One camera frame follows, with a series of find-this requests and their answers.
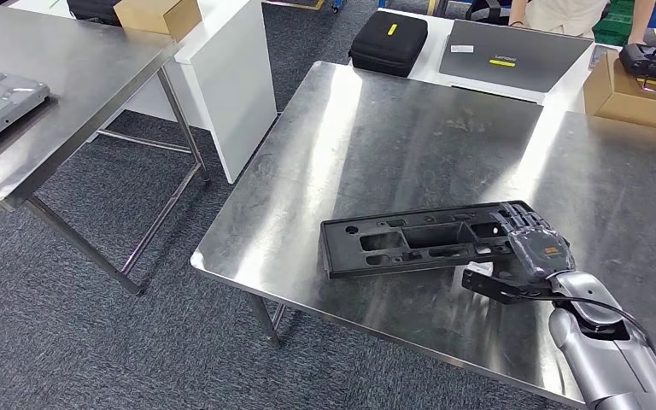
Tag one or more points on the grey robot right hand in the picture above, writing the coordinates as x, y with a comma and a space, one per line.
543, 252

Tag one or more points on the black plastic plate frame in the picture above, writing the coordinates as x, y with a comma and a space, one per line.
339, 254

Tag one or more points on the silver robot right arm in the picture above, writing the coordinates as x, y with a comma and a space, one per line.
605, 362

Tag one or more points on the stainless steel workbench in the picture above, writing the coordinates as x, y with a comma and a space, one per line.
390, 141
79, 62

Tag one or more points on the grey metal panel part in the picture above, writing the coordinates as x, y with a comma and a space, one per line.
0, 104

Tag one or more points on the brown cardboard box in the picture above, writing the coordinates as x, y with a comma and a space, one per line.
158, 17
628, 102

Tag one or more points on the grey laptop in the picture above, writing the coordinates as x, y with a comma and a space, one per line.
543, 54

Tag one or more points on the black handheld device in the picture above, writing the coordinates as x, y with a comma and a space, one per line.
653, 61

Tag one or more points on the green plastic crate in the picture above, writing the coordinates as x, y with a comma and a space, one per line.
611, 25

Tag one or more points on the person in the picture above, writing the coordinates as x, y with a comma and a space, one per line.
565, 14

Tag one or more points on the black zip case yellow label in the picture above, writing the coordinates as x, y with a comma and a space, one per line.
387, 48
93, 10

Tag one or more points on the yellow floor tape strip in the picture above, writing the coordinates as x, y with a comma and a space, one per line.
305, 5

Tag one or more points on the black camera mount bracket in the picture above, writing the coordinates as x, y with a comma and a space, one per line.
492, 288

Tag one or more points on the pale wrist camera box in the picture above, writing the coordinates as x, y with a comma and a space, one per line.
481, 269

